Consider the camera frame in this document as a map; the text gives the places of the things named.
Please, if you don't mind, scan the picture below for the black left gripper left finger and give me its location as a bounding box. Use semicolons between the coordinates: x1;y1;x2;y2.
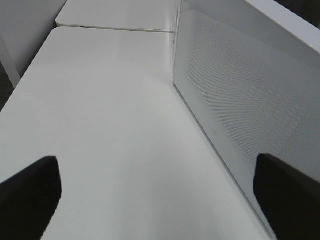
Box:
0;156;62;240

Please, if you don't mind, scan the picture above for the white microwave oven body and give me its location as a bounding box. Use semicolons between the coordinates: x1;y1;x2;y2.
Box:
246;0;320;53

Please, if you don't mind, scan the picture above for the white microwave door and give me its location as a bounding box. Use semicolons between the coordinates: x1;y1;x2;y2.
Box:
173;0;320;239

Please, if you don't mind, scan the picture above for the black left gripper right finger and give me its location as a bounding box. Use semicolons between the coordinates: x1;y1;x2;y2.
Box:
253;153;320;240

